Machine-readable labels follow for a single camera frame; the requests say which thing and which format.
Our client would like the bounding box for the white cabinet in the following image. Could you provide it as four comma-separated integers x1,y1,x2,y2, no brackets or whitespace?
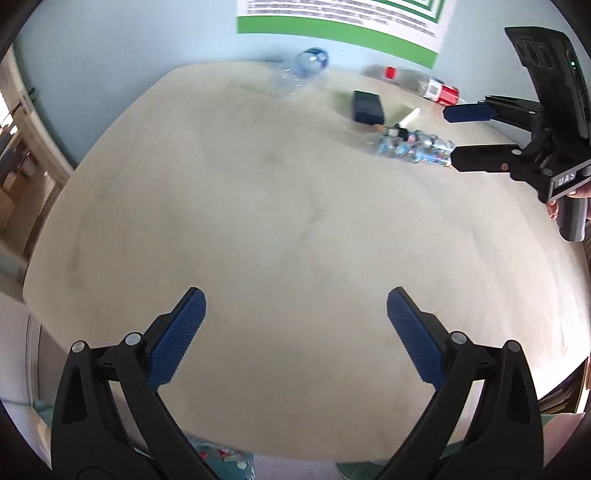
0,295,58,416

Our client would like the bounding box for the clear plastic bag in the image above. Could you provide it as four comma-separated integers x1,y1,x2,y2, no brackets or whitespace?
182,431,257,480

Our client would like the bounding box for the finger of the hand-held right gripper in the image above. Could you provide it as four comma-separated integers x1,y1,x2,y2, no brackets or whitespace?
442,95,546,131
451,143,533,175

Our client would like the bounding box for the black rectangular box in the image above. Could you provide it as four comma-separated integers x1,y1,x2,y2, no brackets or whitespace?
353,90,385,125

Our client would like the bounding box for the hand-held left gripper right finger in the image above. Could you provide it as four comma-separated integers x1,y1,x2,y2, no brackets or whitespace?
369,287,543,480

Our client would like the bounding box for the clear bottle with red cap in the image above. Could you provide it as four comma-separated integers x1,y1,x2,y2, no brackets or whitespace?
361,65,462,106

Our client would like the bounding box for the clear bottle with blue label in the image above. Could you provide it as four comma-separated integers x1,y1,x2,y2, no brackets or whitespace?
270,47,331,100

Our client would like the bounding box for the green striped wall poster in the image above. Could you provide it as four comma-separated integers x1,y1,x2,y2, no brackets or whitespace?
235,0,458,70

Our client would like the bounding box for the white marker pen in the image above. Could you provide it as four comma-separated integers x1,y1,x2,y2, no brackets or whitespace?
378,107,422,136

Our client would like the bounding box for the twisted clear plastic bottle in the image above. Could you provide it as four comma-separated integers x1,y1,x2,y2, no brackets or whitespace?
390,129,455,153
369,137,454,168

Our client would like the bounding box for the person's right hand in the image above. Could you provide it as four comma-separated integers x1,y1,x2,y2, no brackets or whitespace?
547,181,591,221

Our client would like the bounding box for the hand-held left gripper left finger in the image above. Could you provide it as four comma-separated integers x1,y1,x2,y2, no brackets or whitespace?
51,287,222,480

